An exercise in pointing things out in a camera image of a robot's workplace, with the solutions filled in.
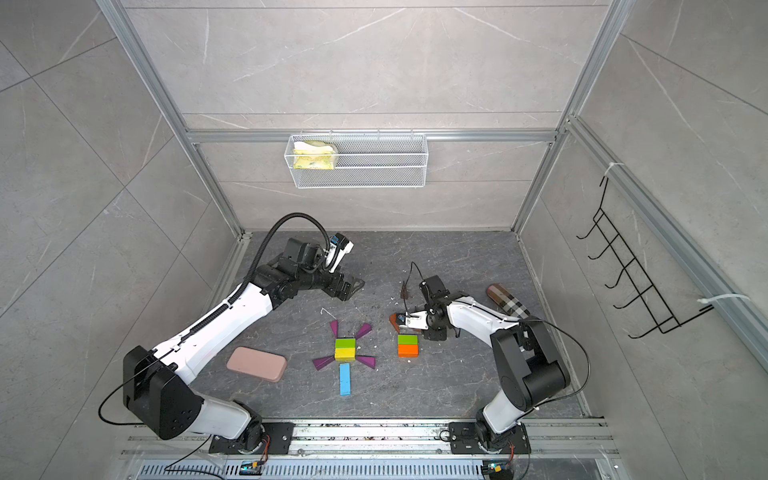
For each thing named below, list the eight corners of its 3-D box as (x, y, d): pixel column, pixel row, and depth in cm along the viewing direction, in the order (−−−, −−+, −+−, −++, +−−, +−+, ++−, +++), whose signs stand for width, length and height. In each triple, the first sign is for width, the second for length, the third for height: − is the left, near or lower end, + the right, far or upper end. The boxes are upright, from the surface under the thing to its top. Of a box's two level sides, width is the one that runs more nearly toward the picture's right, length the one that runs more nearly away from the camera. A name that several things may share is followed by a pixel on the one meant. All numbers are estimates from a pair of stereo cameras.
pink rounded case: (227, 370, 87) (222, 366, 84) (240, 348, 91) (235, 344, 89) (280, 383, 84) (276, 380, 82) (290, 360, 89) (287, 356, 86)
